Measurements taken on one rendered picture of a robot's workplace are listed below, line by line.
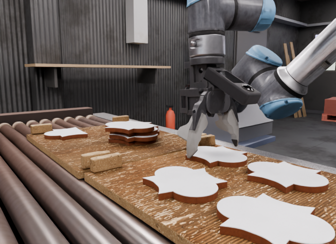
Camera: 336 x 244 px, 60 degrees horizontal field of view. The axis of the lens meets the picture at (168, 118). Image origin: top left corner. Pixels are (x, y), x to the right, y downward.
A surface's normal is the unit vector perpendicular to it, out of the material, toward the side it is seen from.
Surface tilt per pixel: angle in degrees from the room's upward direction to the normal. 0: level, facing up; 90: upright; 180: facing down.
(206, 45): 87
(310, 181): 0
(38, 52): 90
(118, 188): 0
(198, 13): 89
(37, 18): 90
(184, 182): 0
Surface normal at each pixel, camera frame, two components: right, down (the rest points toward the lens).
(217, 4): 0.36, 0.07
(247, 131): 0.66, 0.11
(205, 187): 0.00, -0.99
